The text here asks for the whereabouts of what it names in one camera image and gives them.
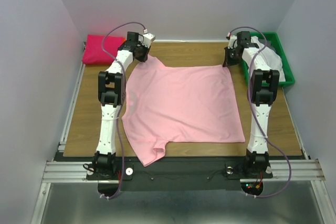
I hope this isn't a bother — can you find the light pink t shirt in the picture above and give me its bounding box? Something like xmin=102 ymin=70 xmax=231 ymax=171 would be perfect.
xmin=122 ymin=56 xmax=245 ymax=166

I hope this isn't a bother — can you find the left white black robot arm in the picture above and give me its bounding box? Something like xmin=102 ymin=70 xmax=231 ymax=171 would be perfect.
xmin=86 ymin=28 xmax=155 ymax=179

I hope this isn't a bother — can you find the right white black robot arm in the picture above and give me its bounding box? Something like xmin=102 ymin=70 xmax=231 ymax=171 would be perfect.
xmin=223 ymin=31 xmax=280 ymax=177

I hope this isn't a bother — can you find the grey garment in bin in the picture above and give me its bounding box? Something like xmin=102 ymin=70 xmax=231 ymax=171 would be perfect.
xmin=266 ymin=40 xmax=276 ymax=52

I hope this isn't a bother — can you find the white crumpled t shirt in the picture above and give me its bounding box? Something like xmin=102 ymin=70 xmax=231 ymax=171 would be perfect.
xmin=251 ymin=36 xmax=286 ymax=82

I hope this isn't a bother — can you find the green plastic bin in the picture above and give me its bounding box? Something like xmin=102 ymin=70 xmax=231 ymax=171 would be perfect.
xmin=241 ymin=32 xmax=295 ymax=88

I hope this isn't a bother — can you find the folded magenta t shirt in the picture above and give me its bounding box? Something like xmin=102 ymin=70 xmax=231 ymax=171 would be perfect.
xmin=82 ymin=35 xmax=124 ymax=65

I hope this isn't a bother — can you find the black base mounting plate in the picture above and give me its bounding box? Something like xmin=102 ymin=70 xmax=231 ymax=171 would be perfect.
xmin=83 ymin=156 xmax=272 ymax=195

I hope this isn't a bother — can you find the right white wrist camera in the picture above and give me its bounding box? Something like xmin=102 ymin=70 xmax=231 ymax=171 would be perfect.
xmin=226 ymin=33 xmax=237 ymax=49

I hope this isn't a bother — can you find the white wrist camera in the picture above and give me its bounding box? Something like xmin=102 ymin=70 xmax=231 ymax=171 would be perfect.
xmin=226 ymin=33 xmax=237 ymax=49
xmin=138 ymin=33 xmax=155 ymax=48

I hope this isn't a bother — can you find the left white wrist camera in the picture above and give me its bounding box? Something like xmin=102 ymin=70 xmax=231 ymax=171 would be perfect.
xmin=138 ymin=33 xmax=155 ymax=48

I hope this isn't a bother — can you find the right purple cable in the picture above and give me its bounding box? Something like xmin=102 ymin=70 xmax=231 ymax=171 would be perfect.
xmin=227 ymin=26 xmax=293 ymax=199

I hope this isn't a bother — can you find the aluminium extrusion rail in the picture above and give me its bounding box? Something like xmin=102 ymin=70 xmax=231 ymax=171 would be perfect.
xmin=42 ymin=159 xmax=325 ymax=183

